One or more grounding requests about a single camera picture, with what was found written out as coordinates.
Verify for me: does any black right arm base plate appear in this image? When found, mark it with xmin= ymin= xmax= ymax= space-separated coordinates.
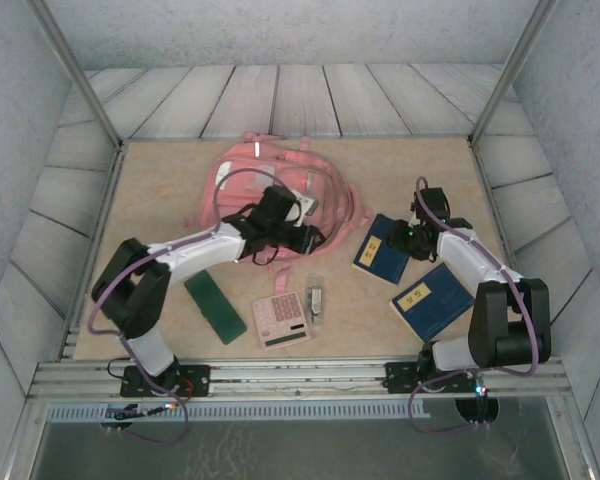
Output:
xmin=383 ymin=359 xmax=487 ymax=397

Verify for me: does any aluminium frame post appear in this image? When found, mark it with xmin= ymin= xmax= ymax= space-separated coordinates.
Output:
xmin=28 ymin=0 xmax=126 ymax=151
xmin=468 ymin=0 xmax=559 ymax=149

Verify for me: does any clear plastic stationery case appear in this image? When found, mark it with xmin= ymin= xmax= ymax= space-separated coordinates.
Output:
xmin=303 ymin=273 xmax=327 ymax=329

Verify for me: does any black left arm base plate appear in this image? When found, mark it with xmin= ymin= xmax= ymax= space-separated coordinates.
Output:
xmin=119 ymin=363 xmax=212 ymax=400

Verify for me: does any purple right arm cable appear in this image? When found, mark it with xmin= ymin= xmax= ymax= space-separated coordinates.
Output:
xmin=407 ymin=175 xmax=541 ymax=437

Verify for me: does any pink calculator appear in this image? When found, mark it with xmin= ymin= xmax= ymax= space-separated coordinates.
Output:
xmin=250 ymin=292 xmax=314 ymax=351

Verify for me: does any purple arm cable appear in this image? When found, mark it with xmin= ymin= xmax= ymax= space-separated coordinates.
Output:
xmin=87 ymin=167 xmax=279 ymax=446
xmin=407 ymin=175 xmax=541 ymax=437

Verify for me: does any green pencil case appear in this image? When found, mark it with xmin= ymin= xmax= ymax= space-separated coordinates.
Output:
xmin=183 ymin=269 xmax=249 ymax=346

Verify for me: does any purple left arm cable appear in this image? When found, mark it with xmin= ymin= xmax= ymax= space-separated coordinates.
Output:
xmin=87 ymin=167 xmax=279 ymax=446

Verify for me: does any pink student backpack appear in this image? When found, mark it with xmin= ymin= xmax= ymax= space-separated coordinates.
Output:
xmin=187 ymin=130 xmax=376 ymax=297

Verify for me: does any white slotted cable duct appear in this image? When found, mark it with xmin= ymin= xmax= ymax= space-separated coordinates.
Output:
xmin=44 ymin=402 xmax=431 ymax=422

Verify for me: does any aluminium side rail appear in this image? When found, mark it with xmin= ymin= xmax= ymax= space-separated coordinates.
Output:
xmin=467 ymin=139 xmax=549 ymax=357
xmin=54 ymin=139 xmax=129 ymax=361

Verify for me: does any blue book with yellow label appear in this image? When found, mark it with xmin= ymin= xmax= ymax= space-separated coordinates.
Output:
xmin=350 ymin=213 xmax=411 ymax=287
xmin=390 ymin=262 xmax=476 ymax=345

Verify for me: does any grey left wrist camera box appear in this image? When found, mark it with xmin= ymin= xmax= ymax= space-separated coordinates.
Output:
xmin=288 ymin=192 xmax=320 ymax=217

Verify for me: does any aluminium front rail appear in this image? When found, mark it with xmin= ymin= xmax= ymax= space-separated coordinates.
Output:
xmin=27 ymin=355 xmax=574 ymax=401

